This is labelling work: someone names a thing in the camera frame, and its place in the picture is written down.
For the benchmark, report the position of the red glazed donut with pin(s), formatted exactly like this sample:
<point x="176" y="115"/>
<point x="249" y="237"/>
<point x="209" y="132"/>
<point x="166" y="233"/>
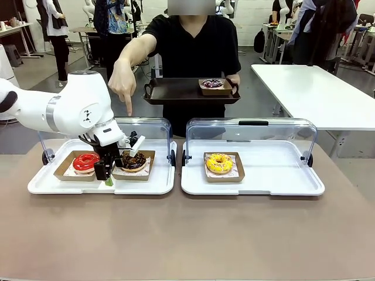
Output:
<point x="80" y="164"/>

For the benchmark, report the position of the person's right hand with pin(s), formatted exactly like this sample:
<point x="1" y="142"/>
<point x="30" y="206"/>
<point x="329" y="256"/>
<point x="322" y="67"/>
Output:
<point x="123" y="82"/>

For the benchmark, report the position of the person's left hand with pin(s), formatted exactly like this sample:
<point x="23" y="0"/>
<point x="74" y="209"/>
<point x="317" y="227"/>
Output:
<point x="235" y="82"/>

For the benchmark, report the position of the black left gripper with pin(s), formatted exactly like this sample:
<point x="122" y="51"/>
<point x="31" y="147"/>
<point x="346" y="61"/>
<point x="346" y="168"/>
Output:
<point x="105" y="153"/>

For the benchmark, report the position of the bystander in black vest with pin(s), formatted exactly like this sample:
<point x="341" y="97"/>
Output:
<point x="55" y="35"/>

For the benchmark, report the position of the chocolate sprinkled donut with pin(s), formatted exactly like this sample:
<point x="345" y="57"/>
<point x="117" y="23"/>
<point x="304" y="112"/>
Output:
<point x="137" y="162"/>

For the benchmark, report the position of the white table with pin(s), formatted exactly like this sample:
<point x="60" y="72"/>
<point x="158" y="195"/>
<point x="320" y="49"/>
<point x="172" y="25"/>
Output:
<point x="316" y="93"/>

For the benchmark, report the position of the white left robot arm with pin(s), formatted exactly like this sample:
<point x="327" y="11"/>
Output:
<point x="76" y="102"/>

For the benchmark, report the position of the cardboard box of yellow donut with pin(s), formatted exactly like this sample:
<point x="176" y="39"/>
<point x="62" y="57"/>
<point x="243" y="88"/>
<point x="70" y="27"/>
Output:
<point x="240" y="172"/>

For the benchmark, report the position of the bystander in blue patterned shirt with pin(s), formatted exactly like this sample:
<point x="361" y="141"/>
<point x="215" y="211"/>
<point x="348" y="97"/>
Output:
<point x="112" y="26"/>

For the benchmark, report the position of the cardboard box of chocolate donut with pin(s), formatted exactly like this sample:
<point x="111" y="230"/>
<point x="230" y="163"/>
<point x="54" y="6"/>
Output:
<point x="132" y="176"/>

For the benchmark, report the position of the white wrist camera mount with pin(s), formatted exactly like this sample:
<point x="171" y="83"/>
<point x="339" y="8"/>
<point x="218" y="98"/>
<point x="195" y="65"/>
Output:
<point x="137" y="146"/>

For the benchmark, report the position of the cardboard box of red donut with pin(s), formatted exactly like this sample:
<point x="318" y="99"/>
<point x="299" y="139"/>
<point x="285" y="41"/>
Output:
<point x="63" y="171"/>

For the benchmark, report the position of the cardboard box of purple donut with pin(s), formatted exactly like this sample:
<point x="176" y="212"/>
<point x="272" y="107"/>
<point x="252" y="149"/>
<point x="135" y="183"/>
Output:
<point x="215" y="91"/>

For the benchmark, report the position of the bystander in dark coat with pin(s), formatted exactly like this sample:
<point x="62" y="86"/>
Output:
<point x="322" y="32"/>

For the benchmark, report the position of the black backpack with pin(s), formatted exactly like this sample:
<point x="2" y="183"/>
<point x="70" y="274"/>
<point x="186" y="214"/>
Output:
<point x="259" y="41"/>

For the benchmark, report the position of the clear plastic display lid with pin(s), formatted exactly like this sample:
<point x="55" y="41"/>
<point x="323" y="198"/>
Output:
<point x="152" y="128"/>
<point x="263" y="131"/>

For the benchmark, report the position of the person's right forearm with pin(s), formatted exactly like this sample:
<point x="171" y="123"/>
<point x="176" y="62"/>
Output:
<point x="137" y="49"/>

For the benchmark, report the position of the yellow sprinkled donut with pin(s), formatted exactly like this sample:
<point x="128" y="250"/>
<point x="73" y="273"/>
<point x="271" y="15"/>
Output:
<point x="215" y="167"/>

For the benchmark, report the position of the purple berry donut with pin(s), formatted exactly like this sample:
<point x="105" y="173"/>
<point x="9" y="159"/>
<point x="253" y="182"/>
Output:
<point x="212" y="83"/>

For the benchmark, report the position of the printed paper liner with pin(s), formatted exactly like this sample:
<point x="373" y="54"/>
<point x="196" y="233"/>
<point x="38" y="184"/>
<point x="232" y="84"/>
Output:
<point x="148" y="164"/>
<point x="70" y="172"/>
<point x="231" y="175"/>

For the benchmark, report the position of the white display tray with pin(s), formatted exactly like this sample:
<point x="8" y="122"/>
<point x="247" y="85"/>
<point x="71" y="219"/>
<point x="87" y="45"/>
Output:
<point x="278" y="175"/>
<point x="146" y="187"/>

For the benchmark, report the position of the person in black shirt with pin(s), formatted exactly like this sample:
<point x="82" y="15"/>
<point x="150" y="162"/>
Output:
<point x="193" y="58"/>

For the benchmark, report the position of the dark brown serving tray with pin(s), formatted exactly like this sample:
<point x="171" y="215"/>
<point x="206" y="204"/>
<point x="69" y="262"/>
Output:
<point x="175" y="90"/>

